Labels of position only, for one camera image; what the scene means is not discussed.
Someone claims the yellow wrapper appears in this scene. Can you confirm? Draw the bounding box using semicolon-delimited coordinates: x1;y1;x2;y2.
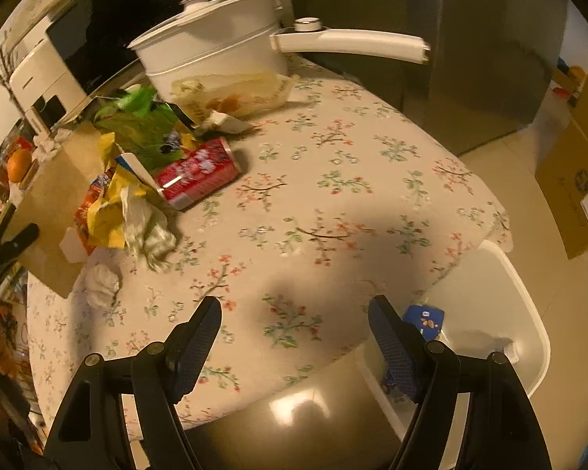
85;132;162;250

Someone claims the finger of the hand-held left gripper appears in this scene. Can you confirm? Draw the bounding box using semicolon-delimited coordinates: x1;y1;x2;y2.
0;224;41;275

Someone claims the white kitchen appliance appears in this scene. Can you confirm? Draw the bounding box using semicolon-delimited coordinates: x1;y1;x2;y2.
9;39;86;123

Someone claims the white plastic bag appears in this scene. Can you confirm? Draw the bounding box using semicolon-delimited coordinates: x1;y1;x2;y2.
120;186;178;271

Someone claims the black microwave oven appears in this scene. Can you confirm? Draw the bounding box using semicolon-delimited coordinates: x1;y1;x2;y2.
46;0;197;103

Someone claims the brown cardboard box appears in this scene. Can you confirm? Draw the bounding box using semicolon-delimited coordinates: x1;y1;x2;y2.
534;46;588;260

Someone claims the blue snack wrapper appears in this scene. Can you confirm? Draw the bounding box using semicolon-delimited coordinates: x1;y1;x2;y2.
403;305;446;341

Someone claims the orange fruit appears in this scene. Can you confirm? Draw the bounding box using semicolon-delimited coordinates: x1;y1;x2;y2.
6;148;33;183

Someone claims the green plastic bag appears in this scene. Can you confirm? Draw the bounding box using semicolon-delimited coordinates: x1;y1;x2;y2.
94;85;197;170

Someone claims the red drink can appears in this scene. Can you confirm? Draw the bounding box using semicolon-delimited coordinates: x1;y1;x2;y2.
153;138;242;212

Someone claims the white electric pot with handle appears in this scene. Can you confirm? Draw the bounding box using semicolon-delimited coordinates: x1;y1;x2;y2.
127;0;432;91

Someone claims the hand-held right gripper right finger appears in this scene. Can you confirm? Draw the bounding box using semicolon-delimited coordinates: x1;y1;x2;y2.
367;295;552;470

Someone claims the grey wrapper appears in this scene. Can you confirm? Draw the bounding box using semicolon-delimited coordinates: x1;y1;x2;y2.
196;110;256;136

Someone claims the white tissue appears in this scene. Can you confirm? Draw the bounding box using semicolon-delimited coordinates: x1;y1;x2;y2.
82;263;123;308

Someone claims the brown paper bag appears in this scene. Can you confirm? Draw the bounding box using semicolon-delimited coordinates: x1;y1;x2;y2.
10;122;118;299

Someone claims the blue and white carton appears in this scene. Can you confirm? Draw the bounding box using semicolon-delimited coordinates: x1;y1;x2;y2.
114;153;158;192

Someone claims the floral tablecloth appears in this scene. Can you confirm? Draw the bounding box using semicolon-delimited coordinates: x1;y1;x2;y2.
27;54;515;444

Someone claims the orange snack packet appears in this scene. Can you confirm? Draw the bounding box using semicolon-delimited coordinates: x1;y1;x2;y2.
73;174;113;255

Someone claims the stainless steel refrigerator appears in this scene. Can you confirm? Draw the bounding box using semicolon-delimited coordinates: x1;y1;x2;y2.
284;0;569;157

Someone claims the white plastic trash bin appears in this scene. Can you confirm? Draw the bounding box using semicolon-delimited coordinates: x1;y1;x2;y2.
353;240;552;444

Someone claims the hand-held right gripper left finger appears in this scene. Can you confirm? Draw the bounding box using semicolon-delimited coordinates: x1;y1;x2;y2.
44;296;223;470

